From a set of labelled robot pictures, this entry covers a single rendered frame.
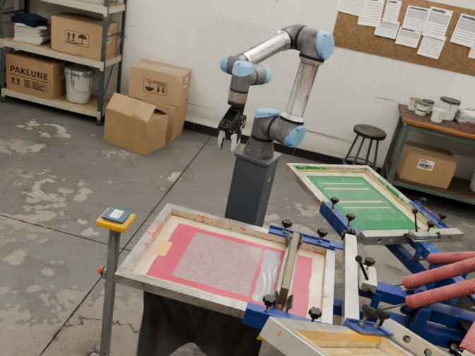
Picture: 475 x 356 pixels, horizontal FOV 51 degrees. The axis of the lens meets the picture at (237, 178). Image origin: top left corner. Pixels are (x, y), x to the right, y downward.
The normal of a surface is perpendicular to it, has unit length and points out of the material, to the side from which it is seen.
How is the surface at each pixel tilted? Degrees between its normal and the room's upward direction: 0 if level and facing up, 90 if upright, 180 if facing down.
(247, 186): 90
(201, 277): 0
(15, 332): 0
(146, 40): 90
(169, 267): 0
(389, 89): 90
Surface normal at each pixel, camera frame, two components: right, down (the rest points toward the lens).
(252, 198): -0.41, 0.33
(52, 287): 0.18, -0.89
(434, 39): -0.18, 0.38
